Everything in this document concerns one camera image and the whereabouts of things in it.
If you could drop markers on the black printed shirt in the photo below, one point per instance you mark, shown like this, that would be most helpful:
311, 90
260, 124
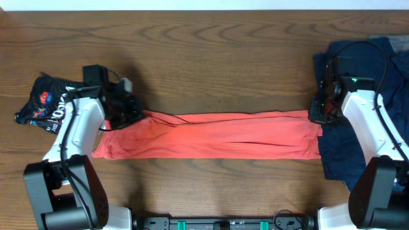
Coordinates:
46, 105

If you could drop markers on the red soccer t-shirt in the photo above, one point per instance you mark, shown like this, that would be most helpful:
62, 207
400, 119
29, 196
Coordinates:
263, 135

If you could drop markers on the grey garment under pile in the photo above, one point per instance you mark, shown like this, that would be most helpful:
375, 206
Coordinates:
399, 43

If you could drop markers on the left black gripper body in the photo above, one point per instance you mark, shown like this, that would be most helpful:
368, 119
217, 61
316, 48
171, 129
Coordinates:
128, 112

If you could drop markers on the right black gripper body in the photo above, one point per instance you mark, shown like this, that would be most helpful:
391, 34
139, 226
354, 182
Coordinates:
323, 112

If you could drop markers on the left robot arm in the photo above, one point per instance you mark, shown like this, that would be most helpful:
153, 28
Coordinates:
63, 188

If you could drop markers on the navy blue shirt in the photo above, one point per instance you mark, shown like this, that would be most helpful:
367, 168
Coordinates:
340, 151

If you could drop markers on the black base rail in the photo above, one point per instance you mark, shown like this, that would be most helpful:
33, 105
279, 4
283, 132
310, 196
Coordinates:
282, 220

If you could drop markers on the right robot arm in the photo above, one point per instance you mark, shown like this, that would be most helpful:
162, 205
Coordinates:
379, 200

